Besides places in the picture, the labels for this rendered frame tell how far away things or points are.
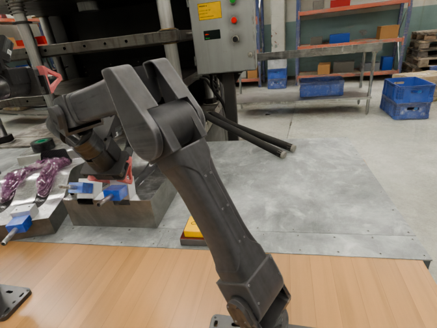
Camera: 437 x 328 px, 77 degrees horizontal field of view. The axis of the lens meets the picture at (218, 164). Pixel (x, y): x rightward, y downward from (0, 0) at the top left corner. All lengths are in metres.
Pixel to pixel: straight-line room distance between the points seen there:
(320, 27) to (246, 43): 5.84
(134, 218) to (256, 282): 0.46
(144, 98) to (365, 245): 0.56
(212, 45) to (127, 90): 1.11
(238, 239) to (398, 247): 0.43
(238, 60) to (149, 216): 0.93
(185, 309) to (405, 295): 0.40
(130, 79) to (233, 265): 0.27
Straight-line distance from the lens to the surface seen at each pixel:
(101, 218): 0.84
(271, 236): 0.70
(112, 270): 0.71
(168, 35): 1.34
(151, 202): 0.74
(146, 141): 0.35
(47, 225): 0.90
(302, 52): 4.09
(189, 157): 0.35
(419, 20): 7.48
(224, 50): 1.43
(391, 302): 0.62
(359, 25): 7.27
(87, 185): 0.80
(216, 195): 0.37
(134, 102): 0.35
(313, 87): 4.35
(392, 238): 0.75
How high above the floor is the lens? 1.26
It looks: 26 degrees down
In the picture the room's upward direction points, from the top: 7 degrees counter-clockwise
